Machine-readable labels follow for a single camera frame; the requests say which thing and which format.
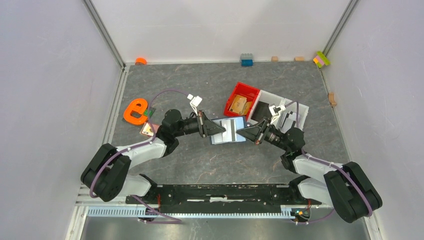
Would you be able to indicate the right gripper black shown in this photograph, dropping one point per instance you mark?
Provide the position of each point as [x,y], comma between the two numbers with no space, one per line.
[255,133]

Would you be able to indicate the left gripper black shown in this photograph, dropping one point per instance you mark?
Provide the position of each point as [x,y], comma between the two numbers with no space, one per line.
[206,126]

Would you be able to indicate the navy blue card holder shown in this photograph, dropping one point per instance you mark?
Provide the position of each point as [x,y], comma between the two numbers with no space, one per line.
[231,125]

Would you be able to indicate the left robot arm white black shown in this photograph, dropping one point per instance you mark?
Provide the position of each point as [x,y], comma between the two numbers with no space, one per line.
[106,175]

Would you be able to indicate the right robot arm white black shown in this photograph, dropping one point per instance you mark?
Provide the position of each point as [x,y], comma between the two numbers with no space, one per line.
[344,187]

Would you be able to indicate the black white cards in bin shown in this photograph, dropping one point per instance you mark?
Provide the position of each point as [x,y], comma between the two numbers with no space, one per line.
[288,119]

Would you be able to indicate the white plastic bin left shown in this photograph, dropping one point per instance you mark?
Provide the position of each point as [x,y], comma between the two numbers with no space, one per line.
[260,107]

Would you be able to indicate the white plastic bin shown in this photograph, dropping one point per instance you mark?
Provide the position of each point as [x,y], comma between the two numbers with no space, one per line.
[260,107]
[302,111]

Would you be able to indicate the red plastic bin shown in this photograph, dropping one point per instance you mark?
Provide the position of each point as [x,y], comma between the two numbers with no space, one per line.
[241,89]

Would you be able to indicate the white plastic bin right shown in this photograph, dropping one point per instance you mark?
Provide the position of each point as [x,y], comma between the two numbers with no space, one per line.
[302,111]

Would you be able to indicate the green toy block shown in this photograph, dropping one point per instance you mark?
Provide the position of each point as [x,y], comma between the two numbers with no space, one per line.
[149,112]

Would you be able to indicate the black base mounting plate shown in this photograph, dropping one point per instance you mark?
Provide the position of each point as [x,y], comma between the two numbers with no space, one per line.
[252,198]

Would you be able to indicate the blue grey toy brick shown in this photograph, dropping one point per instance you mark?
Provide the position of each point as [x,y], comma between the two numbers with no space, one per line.
[246,60]

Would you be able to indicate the orange plastic letter shape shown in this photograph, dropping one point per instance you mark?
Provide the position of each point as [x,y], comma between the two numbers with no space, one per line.
[134,113]

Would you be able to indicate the small tan wooden block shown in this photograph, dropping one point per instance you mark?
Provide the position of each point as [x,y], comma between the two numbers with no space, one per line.
[274,59]

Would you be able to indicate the curved tan wooden piece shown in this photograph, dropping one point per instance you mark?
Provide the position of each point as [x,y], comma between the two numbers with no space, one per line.
[331,99]

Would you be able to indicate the flat tan wooden block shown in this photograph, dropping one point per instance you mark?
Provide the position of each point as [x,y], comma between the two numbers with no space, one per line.
[299,59]

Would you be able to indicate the orange round cap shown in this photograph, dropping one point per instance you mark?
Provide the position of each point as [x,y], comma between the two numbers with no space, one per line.
[140,61]

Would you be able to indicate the green pink toy brick stack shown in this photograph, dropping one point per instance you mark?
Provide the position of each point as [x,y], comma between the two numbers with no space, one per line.
[321,60]

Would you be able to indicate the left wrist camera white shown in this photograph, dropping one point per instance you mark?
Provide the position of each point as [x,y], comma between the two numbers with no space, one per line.
[194,102]

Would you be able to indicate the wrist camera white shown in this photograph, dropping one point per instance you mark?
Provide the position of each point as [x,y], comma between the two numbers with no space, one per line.
[276,112]
[194,102]

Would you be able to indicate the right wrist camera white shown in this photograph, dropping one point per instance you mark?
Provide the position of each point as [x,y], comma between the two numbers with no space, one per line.
[276,112]

